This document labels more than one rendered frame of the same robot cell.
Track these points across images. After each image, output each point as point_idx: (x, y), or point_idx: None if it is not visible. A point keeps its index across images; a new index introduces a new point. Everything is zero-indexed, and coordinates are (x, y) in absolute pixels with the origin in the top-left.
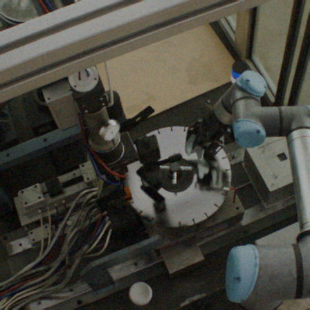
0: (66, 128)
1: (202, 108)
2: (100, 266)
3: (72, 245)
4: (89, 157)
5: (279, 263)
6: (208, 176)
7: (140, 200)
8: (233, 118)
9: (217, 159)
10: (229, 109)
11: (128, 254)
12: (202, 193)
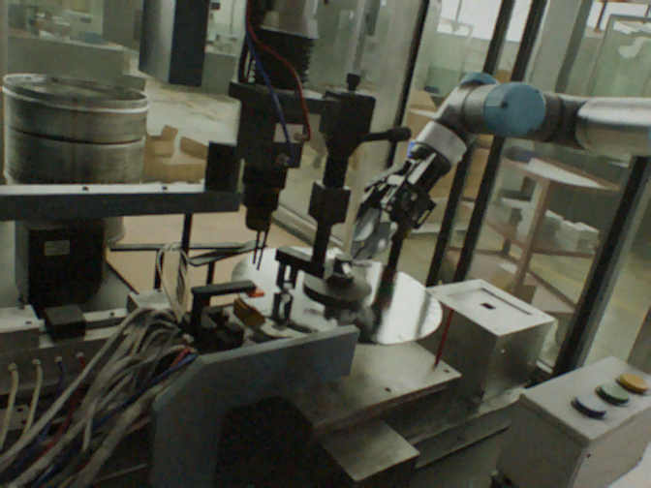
0: (178, 78)
1: (379, 178)
2: (219, 381)
3: (109, 399)
4: (242, 84)
5: None
6: (395, 293)
7: (281, 309)
8: (480, 99)
9: (400, 280)
10: (451, 123)
11: (290, 358)
12: (396, 309)
